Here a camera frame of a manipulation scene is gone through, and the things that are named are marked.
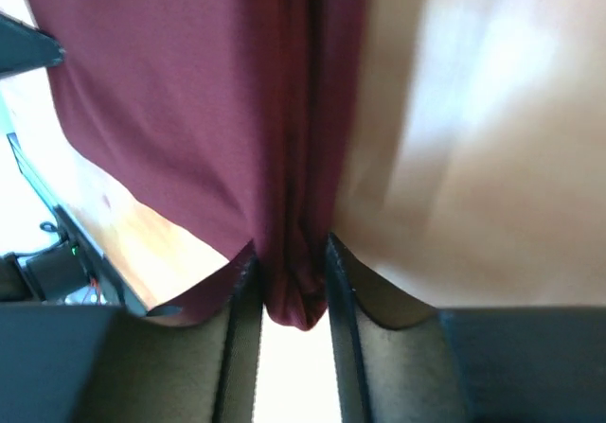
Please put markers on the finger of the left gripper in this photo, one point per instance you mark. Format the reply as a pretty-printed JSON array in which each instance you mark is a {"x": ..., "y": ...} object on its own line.
[{"x": 25, "y": 48}]

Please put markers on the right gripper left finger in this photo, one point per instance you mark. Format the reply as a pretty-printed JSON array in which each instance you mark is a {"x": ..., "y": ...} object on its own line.
[{"x": 198, "y": 366}]

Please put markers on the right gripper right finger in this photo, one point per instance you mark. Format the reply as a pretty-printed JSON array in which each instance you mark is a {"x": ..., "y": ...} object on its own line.
[{"x": 392, "y": 360}]

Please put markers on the maroon t-shirt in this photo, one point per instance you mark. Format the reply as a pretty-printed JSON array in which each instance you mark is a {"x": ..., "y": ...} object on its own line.
[{"x": 229, "y": 118}]

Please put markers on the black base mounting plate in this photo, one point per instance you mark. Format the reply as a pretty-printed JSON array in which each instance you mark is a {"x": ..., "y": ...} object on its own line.
[{"x": 71, "y": 229}]

